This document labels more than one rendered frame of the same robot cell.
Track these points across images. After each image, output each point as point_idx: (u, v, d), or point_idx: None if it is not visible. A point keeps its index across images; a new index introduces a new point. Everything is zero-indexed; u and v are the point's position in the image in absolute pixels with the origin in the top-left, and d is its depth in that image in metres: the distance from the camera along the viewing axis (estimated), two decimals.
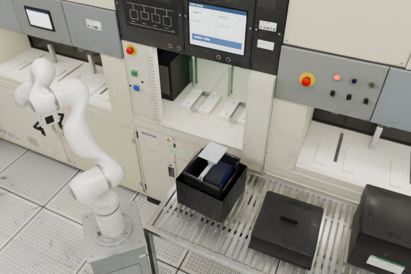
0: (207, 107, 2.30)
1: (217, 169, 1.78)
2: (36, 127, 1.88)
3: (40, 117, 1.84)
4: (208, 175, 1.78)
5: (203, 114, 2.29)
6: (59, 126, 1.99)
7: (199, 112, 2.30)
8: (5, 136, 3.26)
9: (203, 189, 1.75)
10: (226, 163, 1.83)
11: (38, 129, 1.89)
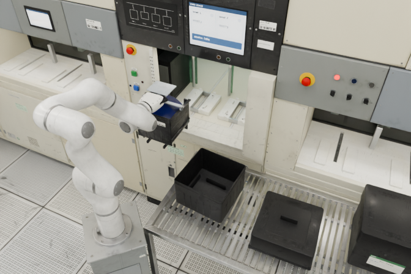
0: (207, 107, 2.30)
1: None
2: None
3: None
4: (169, 111, 1.88)
5: (203, 114, 2.29)
6: None
7: (199, 112, 2.30)
8: (5, 136, 3.26)
9: (181, 117, 1.89)
10: None
11: None
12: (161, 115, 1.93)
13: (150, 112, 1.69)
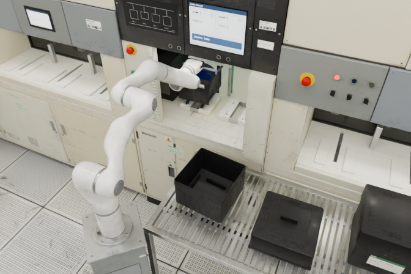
0: (207, 107, 2.30)
1: None
2: None
3: None
4: (205, 75, 2.23)
5: (203, 114, 2.29)
6: None
7: (199, 112, 2.30)
8: (5, 136, 3.26)
9: (216, 81, 2.24)
10: None
11: None
12: None
13: (192, 74, 2.04)
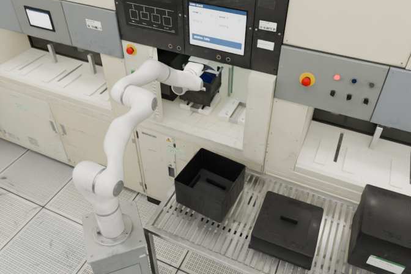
0: (207, 107, 2.30)
1: None
2: (186, 65, 2.14)
3: None
4: (206, 77, 2.23)
5: (203, 114, 2.29)
6: None
7: (199, 112, 2.30)
8: (5, 136, 3.26)
9: (216, 82, 2.24)
10: None
11: None
12: None
13: None
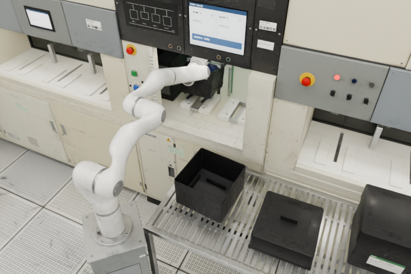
0: (207, 107, 2.30)
1: None
2: None
3: None
4: (209, 70, 2.26)
5: (203, 114, 2.29)
6: None
7: (199, 112, 2.30)
8: (5, 136, 3.26)
9: (218, 76, 2.26)
10: None
11: None
12: None
13: None
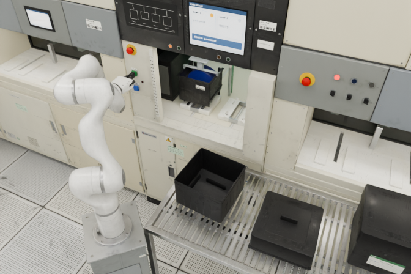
0: (207, 107, 2.30)
1: None
2: None
3: None
4: (206, 77, 2.24)
5: (203, 114, 2.29)
6: (133, 73, 2.04)
7: (199, 112, 2.30)
8: (5, 136, 3.26)
9: (216, 82, 2.25)
10: (193, 69, 2.30)
11: None
12: None
13: (120, 93, 1.90)
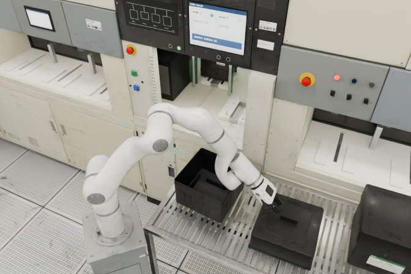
0: (225, 82, 2.52)
1: None
2: (268, 207, 1.60)
3: (261, 191, 1.58)
4: None
5: (222, 88, 2.51)
6: (277, 204, 1.67)
7: (218, 87, 2.52)
8: (5, 136, 3.26)
9: None
10: None
11: (270, 207, 1.60)
12: None
13: None
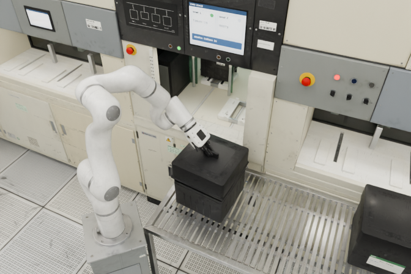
0: (225, 82, 2.52)
1: None
2: (199, 148, 1.69)
3: (191, 134, 1.66)
4: None
5: (222, 88, 2.51)
6: None
7: (218, 87, 2.52)
8: (5, 136, 3.26)
9: None
10: None
11: (202, 148, 1.70)
12: None
13: None
